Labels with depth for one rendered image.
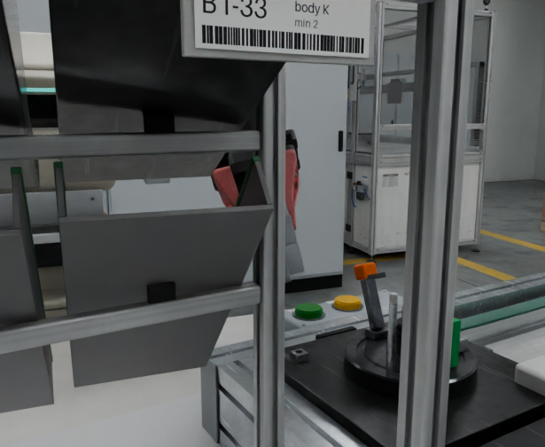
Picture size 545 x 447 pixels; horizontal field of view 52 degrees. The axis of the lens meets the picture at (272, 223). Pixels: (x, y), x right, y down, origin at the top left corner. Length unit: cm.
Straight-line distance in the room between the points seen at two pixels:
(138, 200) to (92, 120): 309
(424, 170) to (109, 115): 21
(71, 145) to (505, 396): 47
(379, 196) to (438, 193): 442
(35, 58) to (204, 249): 75
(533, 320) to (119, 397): 63
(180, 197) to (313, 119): 102
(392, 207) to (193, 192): 191
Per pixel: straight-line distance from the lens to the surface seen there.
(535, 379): 64
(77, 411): 82
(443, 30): 29
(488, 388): 63
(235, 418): 65
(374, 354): 63
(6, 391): 52
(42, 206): 111
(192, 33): 21
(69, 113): 38
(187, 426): 75
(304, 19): 23
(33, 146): 37
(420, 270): 30
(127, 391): 85
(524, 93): 1118
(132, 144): 38
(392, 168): 473
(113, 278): 40
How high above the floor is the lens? 125
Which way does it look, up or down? 11 degrees down
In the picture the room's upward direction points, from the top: straight up
